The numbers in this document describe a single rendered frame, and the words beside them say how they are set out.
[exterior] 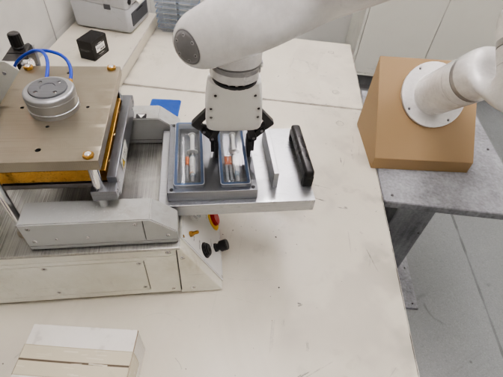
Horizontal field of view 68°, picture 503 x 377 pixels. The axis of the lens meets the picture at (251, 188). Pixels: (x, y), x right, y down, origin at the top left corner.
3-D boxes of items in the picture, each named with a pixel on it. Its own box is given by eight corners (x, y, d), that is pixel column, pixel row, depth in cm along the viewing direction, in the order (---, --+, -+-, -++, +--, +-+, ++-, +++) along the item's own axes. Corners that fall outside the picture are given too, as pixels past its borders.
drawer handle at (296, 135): (302, 187, 74) (305, 172, 71) (288, 138, 84) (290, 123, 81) (311, 186, 74) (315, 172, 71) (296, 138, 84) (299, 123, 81)
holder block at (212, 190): (168, 202, 69) (166, 192, 67) (171, 132, 82) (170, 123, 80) (257, 198, 71) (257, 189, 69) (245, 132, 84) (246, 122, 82)
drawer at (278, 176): (160, 219, 71) (155, 191, 65) (165, 143, 85) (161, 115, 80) (312, 212, 74) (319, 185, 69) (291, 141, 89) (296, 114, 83)
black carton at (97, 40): (80, 57, 134) (75, 39, 129) (95, 47, 140) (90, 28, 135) (95, 61, 133) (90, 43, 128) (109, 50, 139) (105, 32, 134)
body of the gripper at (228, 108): (263, 59, 65) (257, 112, 73) (203, 58, 63) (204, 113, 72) (269, 82, 60) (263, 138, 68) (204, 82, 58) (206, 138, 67)
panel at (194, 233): (222, 281, 82) (180, 238, 69) (215, 182, 102) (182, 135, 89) (230, 278, 82) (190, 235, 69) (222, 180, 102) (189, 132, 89)
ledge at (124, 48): (-16, 135, 110) (-23, 123, 106) (91, 16, 167) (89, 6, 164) (85, 146, 109) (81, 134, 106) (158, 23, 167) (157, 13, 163)
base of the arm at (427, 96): (471, 72, 109) (519, 50, 91) (453, 135, 110) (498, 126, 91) (410, 54, 108) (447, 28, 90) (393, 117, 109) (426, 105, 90)
